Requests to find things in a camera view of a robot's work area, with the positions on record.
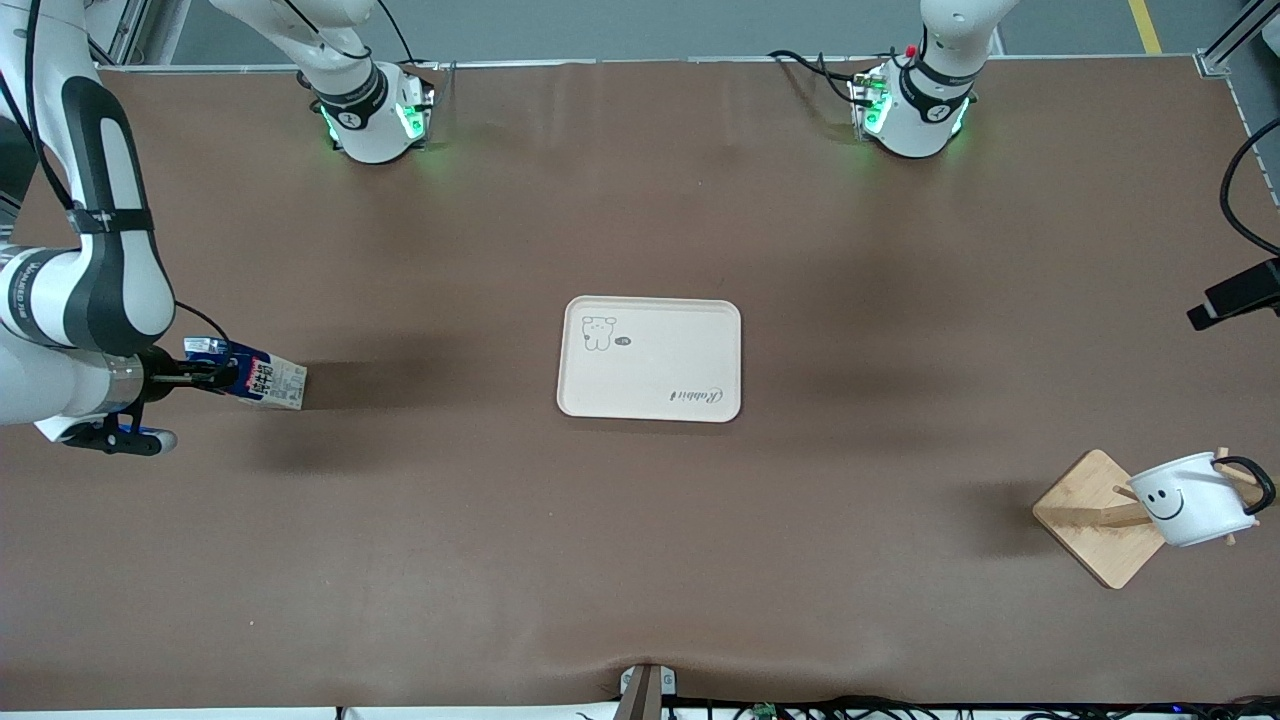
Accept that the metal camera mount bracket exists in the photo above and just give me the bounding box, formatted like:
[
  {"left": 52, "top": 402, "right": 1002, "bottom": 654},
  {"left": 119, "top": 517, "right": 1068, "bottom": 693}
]
[{"left": 618, "top": 663, "right": 677, "bottom": 720}]

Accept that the black left base cable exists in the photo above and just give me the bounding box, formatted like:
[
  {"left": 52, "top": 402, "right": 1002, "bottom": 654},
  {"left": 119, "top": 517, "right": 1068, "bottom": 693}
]
[{"left": 768, "top": 50, "right": 873, "bottom": 107}]

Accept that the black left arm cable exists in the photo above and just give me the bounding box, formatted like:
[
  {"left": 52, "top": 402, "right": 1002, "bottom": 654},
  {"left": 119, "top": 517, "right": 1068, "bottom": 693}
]
[{"left": 1221, "top": 118, "right": 1280, "bottom": 257}]

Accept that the wooden cup rack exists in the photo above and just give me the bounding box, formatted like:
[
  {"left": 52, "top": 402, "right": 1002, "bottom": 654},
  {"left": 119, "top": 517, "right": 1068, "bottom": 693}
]
[{"left": 1032, "top": 447, "right": 1266, "bottom": 591}]

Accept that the silver aluminium frame profile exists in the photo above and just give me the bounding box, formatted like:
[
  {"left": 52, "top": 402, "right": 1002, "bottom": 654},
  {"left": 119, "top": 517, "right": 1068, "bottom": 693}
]
[
  {"left": 85, "top": 0, "right": 191, "bottom": 71},
  {"left": 1195, "top": 0, "right": 1280, "bottom": 79}
]

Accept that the white smiley mug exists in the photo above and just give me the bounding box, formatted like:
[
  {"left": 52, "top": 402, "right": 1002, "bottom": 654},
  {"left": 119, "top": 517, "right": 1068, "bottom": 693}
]
[{"left": 1130, "top": 452, "right": 1277, "bottom": 548}]

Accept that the blue milk carton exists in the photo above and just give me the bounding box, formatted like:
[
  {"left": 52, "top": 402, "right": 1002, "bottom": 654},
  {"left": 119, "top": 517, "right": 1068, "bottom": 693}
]
[{"left": 183, "top": 337, "right": 308, "bottom": 411}]

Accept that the cream rabbit print tray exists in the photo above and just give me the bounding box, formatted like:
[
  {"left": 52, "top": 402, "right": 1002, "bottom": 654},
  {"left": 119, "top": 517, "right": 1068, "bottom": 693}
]
[{"left": 556, "top": 296, "right": 743, "bottom": 424}]

